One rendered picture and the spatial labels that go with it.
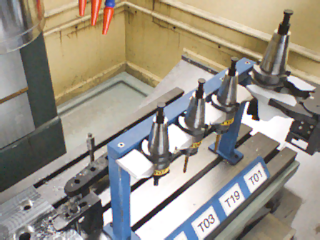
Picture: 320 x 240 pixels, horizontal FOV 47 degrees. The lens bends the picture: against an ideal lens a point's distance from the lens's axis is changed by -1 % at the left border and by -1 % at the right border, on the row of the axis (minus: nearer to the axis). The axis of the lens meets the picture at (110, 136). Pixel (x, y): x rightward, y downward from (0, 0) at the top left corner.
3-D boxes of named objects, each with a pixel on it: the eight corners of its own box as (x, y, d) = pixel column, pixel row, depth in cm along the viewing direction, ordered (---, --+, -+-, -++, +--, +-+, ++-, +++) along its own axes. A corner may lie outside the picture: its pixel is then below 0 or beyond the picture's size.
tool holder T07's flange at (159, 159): (159, 140, 76) (160, 131, 74) (180, 156, 72) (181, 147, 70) (136, 153, 73) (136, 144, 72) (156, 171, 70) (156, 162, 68)
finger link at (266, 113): (235, 114, 67) (285, 133, 63) (242, 88, 63) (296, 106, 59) (241, 106, 69) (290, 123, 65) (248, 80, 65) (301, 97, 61)
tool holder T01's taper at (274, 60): (265, 58, 66) (275, 23, 62) (289, 66, 64) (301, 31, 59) (254, 68, 64) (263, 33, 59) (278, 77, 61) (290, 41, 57)
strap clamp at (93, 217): (103, 223, 97) (101, 188, 86) (63, 254, 90) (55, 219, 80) (96, 216, 98) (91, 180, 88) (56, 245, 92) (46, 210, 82)
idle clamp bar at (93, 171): (136, 158, 113) (137, 143, 109) (75, 209, 100) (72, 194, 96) (125, 151, 116) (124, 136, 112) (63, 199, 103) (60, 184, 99)
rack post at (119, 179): (143, 242, 92) (146, 161, 72) (127, 255, 89) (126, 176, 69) (116, 218, 98) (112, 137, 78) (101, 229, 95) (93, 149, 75)
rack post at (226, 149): (243, 156, 112) (268, 75, 92) (233, 165, 110) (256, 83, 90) (217, 140, 118) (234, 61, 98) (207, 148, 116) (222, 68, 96)
